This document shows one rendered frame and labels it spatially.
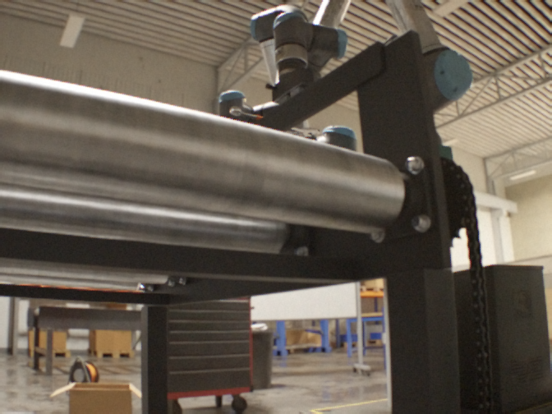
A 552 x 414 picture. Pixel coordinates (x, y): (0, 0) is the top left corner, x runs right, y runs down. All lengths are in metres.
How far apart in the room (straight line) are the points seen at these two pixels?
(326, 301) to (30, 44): 10.07
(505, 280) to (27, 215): 1.53
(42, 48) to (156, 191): 12.61
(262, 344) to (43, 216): 4.28
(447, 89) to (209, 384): 2.64
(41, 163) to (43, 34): 12.85
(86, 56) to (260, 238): 12.46
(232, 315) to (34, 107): 3.15
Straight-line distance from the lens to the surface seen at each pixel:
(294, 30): 1.32
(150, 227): 0.77
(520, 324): 1.83
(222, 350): 3.47
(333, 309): 6.03
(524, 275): 1.88
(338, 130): 2.00
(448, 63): 1.51
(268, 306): 5.84
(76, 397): 3.27
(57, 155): 0.45
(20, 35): 13.19
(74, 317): 6.16
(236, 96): 1.57
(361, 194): 0.62
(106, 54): 13.38
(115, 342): 10.32
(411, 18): 1.61
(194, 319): 3.38
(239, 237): 0.84
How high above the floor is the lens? 0.67
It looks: 14 degrees up
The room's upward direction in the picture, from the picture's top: 1 degrees counter-clockwise
